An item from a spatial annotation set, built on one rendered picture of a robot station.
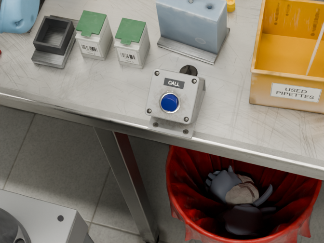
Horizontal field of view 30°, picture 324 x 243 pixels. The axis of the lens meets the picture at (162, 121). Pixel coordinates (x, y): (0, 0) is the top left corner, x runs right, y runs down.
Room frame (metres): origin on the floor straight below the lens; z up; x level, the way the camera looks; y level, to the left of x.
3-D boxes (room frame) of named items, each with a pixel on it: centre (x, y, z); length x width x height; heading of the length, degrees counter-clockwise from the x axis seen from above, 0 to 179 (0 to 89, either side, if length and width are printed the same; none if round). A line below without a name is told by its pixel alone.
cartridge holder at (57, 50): (0.60, 0.15, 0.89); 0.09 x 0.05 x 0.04; 154
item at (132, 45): (0.55, 0.02, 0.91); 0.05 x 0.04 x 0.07; 153
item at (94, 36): (0.58, 0.08, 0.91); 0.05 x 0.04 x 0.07; 153
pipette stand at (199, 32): (0.56, -0.08, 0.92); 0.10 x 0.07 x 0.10; 55
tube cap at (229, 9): (0.60, -0.15, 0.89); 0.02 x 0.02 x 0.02
